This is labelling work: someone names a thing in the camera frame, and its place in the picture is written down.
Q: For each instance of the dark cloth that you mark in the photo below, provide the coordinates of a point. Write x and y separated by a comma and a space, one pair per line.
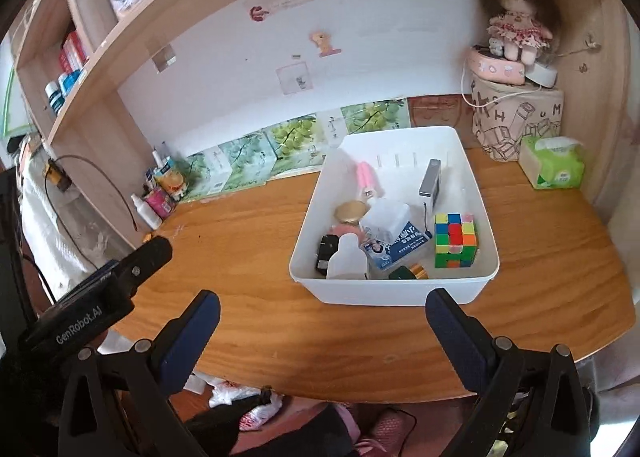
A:
240, 432

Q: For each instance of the pink slipper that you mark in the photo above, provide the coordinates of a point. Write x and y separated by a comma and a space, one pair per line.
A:
385, 432

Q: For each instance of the red wall sticker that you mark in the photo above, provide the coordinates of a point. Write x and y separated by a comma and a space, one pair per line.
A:
259, 13

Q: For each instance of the white plastic bin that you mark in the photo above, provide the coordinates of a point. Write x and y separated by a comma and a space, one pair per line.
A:
460, 177

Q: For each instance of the white cloth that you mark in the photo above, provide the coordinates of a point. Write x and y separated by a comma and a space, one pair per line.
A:
65, 247

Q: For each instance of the brown card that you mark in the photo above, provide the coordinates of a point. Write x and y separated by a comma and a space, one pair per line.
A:
435, 109

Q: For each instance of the white plastic bag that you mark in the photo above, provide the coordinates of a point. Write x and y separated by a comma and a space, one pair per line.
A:
235, 392

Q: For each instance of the printed fabric storage box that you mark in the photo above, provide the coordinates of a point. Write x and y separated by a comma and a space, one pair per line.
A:
515, 127

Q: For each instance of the pink square wall sticker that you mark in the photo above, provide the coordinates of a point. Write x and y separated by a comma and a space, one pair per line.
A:
295, 78

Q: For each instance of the green tissue pack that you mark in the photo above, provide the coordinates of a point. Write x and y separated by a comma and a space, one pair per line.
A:
555, 167

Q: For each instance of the small white screen device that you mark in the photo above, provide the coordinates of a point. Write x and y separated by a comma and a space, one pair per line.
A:
429, 182

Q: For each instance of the clear pink plastic case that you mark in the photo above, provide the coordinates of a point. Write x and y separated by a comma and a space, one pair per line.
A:
342, 230

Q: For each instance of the white spray bottle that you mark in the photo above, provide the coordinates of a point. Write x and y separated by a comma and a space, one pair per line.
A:
146, 212

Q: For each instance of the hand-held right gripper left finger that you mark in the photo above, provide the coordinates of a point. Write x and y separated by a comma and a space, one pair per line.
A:
192, 332

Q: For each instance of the yellow plug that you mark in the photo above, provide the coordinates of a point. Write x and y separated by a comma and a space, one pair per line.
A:
57, 176

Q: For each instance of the green bottle with gold cap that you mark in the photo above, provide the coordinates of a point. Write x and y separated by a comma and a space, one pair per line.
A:
402, 273

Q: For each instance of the colourful puzzle cube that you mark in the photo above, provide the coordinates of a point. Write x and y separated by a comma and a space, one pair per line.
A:
452, 239

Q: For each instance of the row of green tissue packs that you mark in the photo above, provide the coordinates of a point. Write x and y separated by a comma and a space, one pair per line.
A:
290, 137

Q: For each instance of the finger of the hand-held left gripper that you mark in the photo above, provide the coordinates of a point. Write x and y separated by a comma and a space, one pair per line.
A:
147, 259

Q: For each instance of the cartoon wall sticker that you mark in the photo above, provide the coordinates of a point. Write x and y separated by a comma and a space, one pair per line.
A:
324, 42

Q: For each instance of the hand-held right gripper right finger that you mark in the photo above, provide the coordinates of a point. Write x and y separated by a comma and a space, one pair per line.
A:
455, 337

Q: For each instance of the white round device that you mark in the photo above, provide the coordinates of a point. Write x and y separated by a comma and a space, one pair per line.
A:
542, 74

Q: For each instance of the translucent plastic box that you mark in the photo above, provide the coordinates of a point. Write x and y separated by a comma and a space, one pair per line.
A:
387, 217

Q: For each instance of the rag doll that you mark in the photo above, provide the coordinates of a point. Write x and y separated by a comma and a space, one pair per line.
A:
515, 22

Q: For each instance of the white charger adapter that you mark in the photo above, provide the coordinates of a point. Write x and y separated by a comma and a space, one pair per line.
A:
400, 247

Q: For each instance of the white plastic bottle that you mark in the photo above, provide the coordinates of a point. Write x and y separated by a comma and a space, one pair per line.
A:
345, 262

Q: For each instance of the red box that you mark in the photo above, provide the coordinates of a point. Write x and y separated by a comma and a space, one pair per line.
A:
75, 52

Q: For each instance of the pink comb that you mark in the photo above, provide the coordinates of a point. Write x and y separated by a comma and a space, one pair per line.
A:
367, 179

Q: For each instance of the pink patterned box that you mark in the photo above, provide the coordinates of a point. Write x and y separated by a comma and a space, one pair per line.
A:
495, 68

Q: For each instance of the pink pouch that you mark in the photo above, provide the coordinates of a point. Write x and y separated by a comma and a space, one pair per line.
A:
160, 202

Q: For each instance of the black charger adapter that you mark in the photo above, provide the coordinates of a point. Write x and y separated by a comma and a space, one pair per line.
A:
325, 252

